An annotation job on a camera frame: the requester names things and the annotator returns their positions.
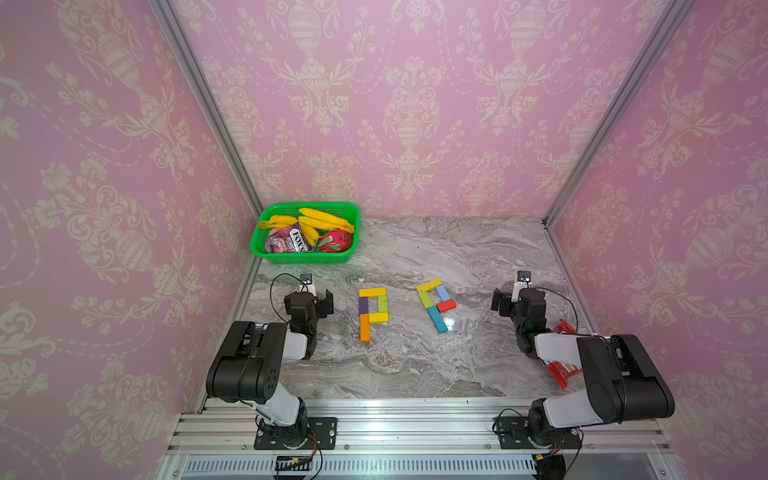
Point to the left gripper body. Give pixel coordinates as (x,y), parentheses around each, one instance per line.
(312,323)

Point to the orange block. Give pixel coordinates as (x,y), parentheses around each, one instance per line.
(365,332)

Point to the yellow block top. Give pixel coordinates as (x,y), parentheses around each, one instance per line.
(372,293)

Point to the yellow block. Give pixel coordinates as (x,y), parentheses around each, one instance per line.
(372,293)
(378,318)
(429,286)

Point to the light blue block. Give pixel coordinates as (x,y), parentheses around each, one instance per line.
(443,293)

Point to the red block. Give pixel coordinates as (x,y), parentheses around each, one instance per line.
(446,305)

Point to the teal block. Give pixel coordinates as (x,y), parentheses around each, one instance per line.
(437,319)

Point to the light green block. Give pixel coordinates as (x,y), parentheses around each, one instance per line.
(382,304)
(425,300)

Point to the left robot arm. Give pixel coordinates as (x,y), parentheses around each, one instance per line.
(247,366)

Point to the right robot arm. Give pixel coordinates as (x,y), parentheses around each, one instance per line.
(621,382)

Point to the red dragon fruit toy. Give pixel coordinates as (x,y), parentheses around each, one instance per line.
(334,241)

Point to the purple snack packet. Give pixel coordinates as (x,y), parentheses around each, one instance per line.
(286,240)

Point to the green plastic basket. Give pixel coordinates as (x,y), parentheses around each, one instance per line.
(345,210)

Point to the yellow banana bunch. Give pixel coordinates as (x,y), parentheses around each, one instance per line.
(311,222)

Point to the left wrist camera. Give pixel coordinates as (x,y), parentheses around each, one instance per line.
(307,284)

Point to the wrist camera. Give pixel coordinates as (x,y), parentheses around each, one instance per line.
(522,281)
(307,284)

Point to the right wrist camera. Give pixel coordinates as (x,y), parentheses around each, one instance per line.
(522,281)

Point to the aluminium mounting rail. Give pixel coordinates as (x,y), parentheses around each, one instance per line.
(461,438)

